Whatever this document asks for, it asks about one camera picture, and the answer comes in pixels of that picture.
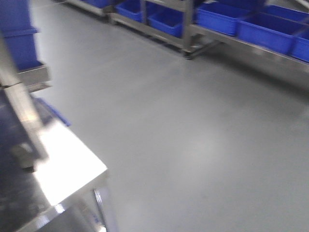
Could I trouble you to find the far steel shelving rack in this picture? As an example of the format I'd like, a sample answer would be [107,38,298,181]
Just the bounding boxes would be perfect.
[65,0,309,73]

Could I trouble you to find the large blue plastic bin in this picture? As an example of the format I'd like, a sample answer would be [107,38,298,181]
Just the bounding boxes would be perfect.
[0,0,41,70]

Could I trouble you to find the blue tray on rack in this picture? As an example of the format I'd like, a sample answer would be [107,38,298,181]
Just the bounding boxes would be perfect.
[115,0,142,23]

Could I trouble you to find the stainless steel rack frame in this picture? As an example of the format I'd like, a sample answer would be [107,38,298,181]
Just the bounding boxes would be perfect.
[0,38,48,173]

